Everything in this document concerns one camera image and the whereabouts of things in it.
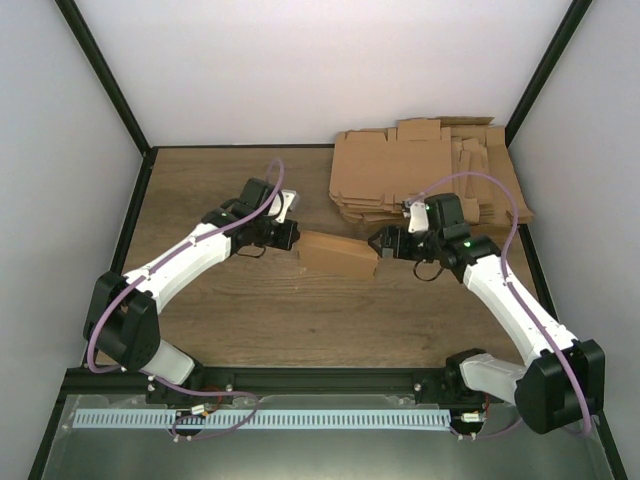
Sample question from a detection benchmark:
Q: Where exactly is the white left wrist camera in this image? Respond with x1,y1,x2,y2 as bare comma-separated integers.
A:
272,189,300,223

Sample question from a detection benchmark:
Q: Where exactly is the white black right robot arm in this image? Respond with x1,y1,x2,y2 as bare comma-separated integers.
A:
367,193,605,434

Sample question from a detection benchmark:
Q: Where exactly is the light blue slotted cable duct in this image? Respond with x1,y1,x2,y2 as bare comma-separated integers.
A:
72,408,451,431

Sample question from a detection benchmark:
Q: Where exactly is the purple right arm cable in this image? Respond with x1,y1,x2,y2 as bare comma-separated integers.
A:
407,172,594,441

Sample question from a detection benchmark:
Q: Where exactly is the stack of flat cardboard blanks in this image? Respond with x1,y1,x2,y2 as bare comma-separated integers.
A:
329,117,533,226

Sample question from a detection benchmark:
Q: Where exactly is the cardboard box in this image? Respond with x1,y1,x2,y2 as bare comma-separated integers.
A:
296,231,379,280

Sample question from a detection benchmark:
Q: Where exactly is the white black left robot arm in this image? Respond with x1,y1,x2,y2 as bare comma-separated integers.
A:
83,178,300,404

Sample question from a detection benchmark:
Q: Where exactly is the grey metal front plate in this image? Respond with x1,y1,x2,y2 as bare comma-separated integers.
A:
41,395,614,479

